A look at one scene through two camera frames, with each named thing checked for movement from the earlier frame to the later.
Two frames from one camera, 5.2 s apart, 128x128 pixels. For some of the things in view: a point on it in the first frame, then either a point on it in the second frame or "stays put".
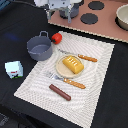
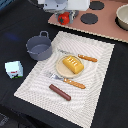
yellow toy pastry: (73, 64) stays put
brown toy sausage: (60, 92) stays put
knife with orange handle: (85, 57) stays put
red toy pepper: (56, 38) to (64, 18)
